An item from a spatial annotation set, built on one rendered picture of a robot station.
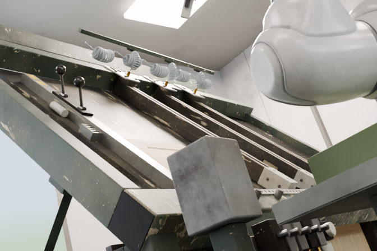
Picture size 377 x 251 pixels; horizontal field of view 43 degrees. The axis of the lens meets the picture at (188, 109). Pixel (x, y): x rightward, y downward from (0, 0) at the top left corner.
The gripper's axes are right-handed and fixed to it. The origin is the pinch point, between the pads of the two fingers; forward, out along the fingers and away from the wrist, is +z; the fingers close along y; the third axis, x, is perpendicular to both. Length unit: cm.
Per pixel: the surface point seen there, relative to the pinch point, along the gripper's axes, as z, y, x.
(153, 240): 58, -64, -22
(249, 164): 51, 25, -33
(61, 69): 30.9, -8.5, 36.5
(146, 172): 52, -29, -7
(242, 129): 46, 94, -21
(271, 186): 56, 19, -43
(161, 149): 50, 1, -3
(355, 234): 84, 99, -92
